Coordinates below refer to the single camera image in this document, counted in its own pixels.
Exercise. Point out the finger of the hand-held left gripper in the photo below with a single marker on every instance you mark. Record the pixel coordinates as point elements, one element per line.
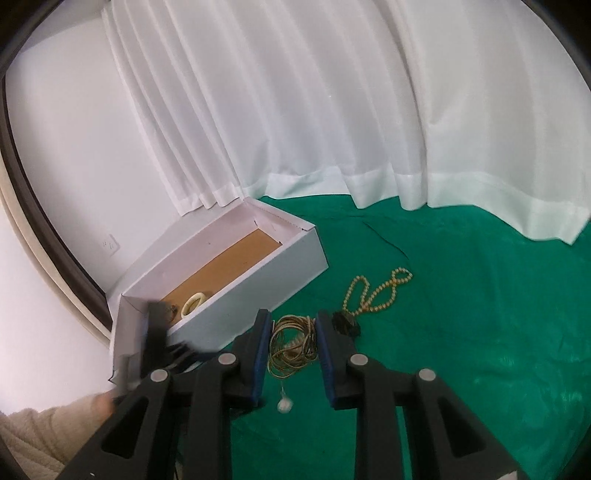
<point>184,354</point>
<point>157,327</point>

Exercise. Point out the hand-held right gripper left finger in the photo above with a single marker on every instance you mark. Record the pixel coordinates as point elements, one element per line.
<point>263,350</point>

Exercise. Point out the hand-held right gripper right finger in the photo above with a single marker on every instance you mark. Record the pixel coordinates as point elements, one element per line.
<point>325,360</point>

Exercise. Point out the white jade bangle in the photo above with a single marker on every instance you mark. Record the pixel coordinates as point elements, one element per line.
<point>187,308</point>

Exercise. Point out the black jewelry piece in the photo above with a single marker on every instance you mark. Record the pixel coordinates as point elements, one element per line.
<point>346,323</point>

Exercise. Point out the white cardboard box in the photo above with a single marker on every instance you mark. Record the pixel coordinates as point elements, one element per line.
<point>258,295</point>

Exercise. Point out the person's left forearm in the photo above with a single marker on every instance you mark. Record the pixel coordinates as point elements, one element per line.
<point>37,434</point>

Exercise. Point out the green velvet cloth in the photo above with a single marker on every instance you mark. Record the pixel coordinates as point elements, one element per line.
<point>461,323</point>

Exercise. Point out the white curtain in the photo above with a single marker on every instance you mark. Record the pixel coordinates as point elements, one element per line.
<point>323,115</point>

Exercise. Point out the dark door frame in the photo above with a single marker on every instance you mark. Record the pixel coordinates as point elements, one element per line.
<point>94,304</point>

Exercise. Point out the white wall socket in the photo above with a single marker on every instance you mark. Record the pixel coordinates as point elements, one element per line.
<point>111,244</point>

